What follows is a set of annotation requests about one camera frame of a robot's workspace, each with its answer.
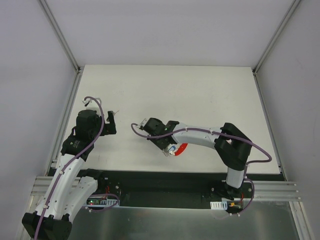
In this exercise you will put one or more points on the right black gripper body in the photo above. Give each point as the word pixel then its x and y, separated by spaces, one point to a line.
pixel 160 143

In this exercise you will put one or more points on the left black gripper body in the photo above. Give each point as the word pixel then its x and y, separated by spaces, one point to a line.
pixel 109 124

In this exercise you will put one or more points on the key organiser with red handle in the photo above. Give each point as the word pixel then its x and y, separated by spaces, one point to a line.
pixel 180 148

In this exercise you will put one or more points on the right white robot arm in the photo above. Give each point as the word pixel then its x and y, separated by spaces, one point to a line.
pixel 228 141

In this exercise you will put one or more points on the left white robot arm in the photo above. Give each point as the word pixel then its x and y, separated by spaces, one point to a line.
pixel 70 187

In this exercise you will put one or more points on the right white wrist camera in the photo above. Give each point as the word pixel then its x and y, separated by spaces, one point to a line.
pixel 142 124

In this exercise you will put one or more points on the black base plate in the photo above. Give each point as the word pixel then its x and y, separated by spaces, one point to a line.
pixel 156 189

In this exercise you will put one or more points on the left white cable duct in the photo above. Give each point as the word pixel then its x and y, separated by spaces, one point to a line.
pixel 101 203

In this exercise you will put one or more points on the white cable duct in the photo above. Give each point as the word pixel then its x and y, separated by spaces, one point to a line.
pixel 219 205
pixel 101 203

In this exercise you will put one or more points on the right white cable duct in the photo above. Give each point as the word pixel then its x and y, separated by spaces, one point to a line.
pixel 219 205

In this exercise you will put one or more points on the left aluminium frame post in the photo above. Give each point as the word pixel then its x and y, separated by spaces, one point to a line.
pixel 59 34

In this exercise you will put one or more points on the aluminium frame post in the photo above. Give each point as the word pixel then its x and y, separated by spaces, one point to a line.
pixel 277 34
pixel 59 34

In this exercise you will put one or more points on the right aluminium frame post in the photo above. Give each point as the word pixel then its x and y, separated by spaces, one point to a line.
pixel 277 34

